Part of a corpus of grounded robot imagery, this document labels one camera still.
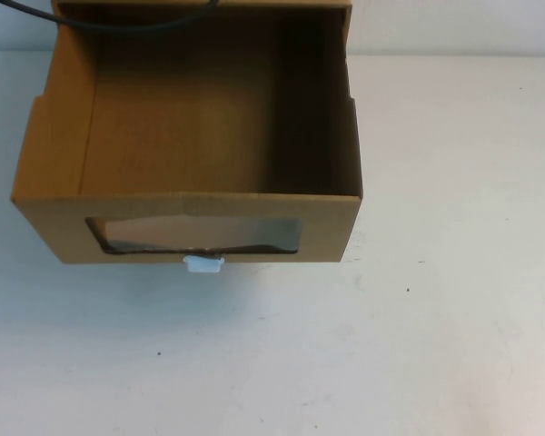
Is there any cardboard drawer with window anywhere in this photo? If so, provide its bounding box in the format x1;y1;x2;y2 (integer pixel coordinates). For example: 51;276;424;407
9;3;365;267

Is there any white plastic drawer handle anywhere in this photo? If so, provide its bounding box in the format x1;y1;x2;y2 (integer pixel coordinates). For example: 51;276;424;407
183;253;224;276

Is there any black hanging cable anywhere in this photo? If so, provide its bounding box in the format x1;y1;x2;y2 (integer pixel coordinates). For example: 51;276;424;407
0;0;220;35

